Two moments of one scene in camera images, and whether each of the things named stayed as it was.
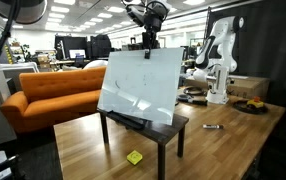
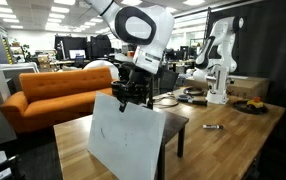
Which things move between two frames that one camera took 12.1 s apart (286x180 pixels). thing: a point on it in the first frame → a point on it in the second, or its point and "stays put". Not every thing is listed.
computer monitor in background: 77,53 stays put
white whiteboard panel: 140,87 → 130,143
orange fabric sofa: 45,96 stays put
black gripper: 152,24 → 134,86
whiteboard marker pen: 213,126 stays put
